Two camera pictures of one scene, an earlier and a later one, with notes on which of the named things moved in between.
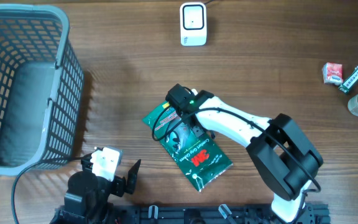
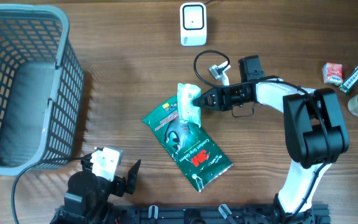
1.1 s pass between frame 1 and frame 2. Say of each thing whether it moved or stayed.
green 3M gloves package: stayed
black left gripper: stayed
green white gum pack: stayed
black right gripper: moved
